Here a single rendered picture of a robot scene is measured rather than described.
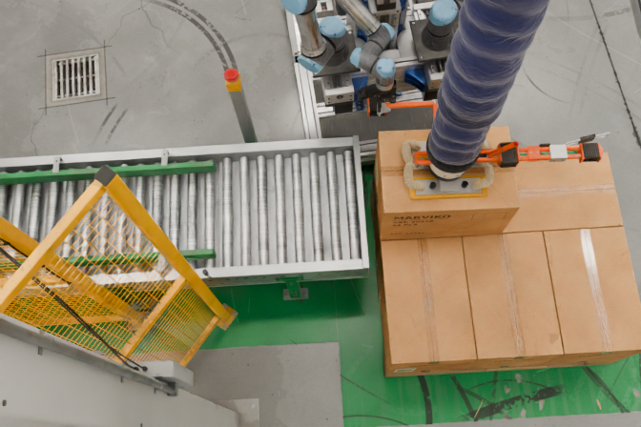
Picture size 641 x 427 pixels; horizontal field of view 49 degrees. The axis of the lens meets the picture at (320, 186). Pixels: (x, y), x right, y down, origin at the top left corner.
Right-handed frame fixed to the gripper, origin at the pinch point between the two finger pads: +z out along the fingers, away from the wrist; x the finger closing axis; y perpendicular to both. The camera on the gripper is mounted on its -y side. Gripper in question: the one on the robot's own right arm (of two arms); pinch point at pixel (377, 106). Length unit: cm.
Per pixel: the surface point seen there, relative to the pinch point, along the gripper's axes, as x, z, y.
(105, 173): -70, -102, -84
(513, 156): -28, -2, 57
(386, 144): -13.1, 13.2, 4.1
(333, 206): -28, 53, -21
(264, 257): -53, 53, -56
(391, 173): -27.7, 13.1, 5.3
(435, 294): -75, 53, 26
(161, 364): -118, -70, -74
